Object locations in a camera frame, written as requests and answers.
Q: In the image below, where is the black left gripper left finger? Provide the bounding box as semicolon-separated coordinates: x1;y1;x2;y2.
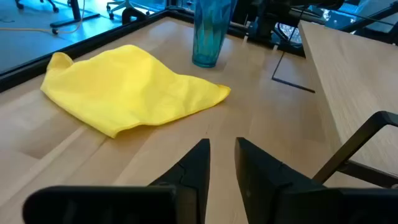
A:
149;138;211;224

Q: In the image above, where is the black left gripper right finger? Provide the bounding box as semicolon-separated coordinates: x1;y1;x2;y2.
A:
234;137;324;224

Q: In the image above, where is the teal glass tumbler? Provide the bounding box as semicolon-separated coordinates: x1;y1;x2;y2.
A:
191;0;238;69

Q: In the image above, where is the yellow cloth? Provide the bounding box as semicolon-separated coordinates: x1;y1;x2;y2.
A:
40;44;232;139

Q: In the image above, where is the white office chair base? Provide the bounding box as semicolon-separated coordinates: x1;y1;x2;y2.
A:
106;0;151;21

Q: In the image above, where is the black desk foot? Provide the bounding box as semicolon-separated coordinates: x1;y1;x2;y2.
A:
49;0;101;29

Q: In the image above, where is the black office chair base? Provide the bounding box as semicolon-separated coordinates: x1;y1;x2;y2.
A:
14;0;60;14

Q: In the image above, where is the black aluminium table frame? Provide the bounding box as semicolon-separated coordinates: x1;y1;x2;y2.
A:
0;7;306;93

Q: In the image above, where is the yellow floor cable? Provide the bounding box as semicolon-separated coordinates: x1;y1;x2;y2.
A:
0;0;86;35

